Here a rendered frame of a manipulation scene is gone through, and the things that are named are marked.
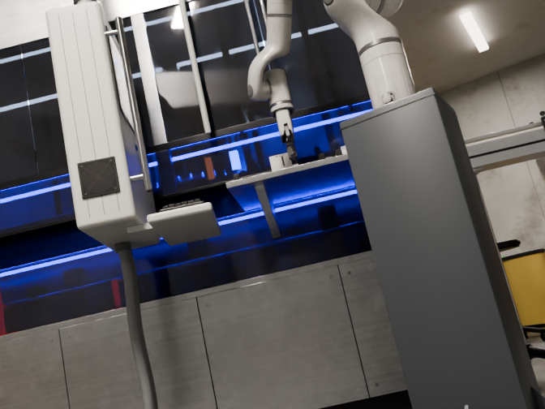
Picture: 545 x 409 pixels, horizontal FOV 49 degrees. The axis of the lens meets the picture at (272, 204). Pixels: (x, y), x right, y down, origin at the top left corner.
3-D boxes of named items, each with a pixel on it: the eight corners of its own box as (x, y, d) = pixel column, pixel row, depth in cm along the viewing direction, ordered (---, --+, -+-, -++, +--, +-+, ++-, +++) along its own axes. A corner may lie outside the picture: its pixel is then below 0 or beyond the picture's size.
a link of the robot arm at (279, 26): (255, 13, 204) (254, 103, 212) (296, 15, 211) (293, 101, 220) (244, 13, 212) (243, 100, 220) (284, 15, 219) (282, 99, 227)
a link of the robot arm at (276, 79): (273, 101, 213) (296, 100, 217) (265, 66, 216) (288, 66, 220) (263, 110, 221) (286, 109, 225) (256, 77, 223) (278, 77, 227)
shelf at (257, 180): (247, 214, 240) (246, 210, 241) (419, 174, 236) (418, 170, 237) (226, 188, 193) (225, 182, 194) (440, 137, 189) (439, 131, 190)
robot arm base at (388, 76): (423, 93, 147) (404, 26, 150) (353, 120, 155) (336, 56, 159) (441, 110, 163) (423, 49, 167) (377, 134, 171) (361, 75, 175)
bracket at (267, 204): (273, 238, 229) (266, 206, 232) (281, 236, 229) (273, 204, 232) (263, 224, 196) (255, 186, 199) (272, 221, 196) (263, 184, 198)
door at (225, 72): (168, 143, 243) (143, 14, 255) (280, 115, 240) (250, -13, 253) (168, 142, 242) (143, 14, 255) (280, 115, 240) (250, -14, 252)
